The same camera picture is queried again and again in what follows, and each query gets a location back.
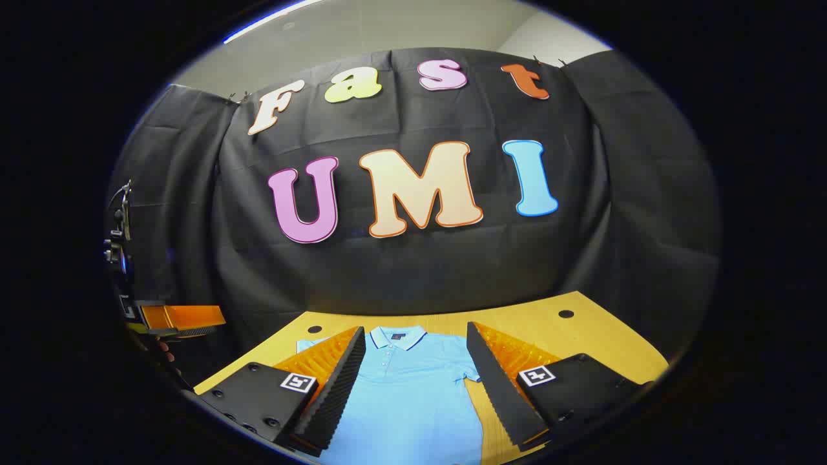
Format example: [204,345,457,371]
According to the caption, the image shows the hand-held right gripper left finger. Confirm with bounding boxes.
[193,325,367,458]

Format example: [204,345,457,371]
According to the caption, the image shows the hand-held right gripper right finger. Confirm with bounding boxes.
[466,321,654,453]

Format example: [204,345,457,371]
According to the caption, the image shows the light blue polo T-shirt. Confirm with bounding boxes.
[296,325,487,465]

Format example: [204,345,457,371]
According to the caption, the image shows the black backdrop cloth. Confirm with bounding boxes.
[105,46,722,388]

